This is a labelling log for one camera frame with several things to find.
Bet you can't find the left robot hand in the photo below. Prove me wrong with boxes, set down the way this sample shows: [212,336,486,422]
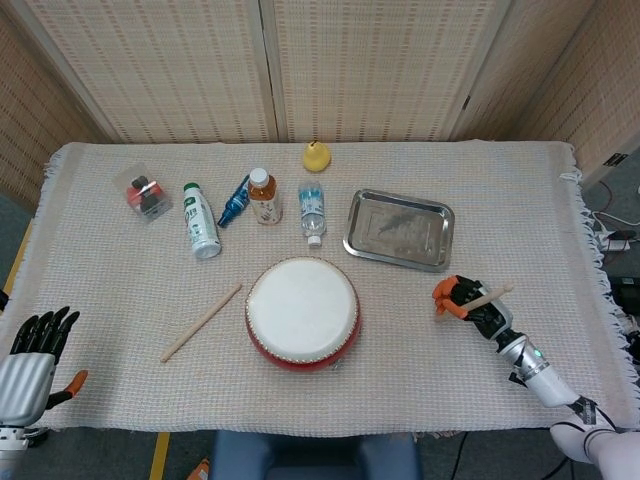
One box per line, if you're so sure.
[0,306,90,429]

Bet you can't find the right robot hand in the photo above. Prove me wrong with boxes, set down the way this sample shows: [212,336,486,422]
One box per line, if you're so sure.
[431,274,516,344]

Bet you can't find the wooden drumstick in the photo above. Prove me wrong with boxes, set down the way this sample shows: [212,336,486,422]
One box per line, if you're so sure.
[160,284,244,363]
[435,283,515,321]

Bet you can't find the red drum white head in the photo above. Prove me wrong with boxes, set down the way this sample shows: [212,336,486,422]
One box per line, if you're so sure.
[244,256,362,374]

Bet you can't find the rectangular metal tray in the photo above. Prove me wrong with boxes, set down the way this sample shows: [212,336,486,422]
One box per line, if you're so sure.
[342,188,456,274]

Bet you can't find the beige woven tablecloth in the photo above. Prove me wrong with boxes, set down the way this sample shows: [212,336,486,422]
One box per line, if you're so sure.
[0,141,636,436]

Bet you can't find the black box on floor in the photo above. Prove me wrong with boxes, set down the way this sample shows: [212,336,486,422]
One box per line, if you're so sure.
[605,276,640,317]

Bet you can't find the clear water bottle blue label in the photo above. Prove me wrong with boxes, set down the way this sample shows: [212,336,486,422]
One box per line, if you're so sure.
[297,180,328,248]

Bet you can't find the clear box with coffee capsules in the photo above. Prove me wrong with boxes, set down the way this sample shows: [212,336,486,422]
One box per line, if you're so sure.
[115,164,174,225]

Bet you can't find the blue seat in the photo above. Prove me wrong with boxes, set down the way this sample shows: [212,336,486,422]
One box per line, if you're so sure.
[208,429,423,480]

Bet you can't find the yellow pear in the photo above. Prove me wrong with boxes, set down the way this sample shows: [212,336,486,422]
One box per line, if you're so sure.
[302,140,333,174]

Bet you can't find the white bottle green cap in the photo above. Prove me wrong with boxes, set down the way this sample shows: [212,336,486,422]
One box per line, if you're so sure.
[182,182,222,260]

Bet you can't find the amber tea bottle white cap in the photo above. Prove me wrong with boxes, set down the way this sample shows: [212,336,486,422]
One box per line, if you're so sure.
[247,167,284,226]

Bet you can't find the small blue bottle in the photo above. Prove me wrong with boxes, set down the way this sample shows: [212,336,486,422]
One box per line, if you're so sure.
[216,174,251,229]

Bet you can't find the bamboo folding screen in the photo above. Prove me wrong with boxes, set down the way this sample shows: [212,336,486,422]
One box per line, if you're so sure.
[0,0,640,201]

